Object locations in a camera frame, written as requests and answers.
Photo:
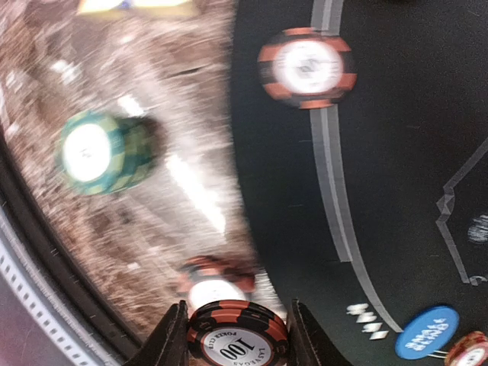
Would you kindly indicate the green chip stack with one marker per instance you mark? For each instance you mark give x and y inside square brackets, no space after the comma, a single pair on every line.
[101,153]

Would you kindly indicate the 100 chips mat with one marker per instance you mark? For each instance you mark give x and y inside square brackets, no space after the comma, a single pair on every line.
[305,69]

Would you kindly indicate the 100 chips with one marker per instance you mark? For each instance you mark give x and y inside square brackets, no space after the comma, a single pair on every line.
[237,332]

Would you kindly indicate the white cable duct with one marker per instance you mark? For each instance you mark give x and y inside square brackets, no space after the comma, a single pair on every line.
[45,307]

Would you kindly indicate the yellow card box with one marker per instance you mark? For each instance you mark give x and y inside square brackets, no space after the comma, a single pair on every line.
[156,8]

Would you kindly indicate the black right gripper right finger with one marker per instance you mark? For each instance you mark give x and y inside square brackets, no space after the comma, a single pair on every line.
[309,344]

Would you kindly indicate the blue small blind button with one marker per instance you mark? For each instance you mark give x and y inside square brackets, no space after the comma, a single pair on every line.
[427,333]

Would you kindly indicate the black orange 100 chip stack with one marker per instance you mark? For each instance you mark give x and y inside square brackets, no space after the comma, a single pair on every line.
[205,278]

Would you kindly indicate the red 5 chips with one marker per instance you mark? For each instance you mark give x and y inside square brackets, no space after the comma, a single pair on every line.
[471,350]

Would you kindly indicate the black front table rail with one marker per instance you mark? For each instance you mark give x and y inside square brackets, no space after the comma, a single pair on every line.
[64,276]

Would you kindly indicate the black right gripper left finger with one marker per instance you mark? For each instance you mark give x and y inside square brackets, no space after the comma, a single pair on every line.
[167,344]

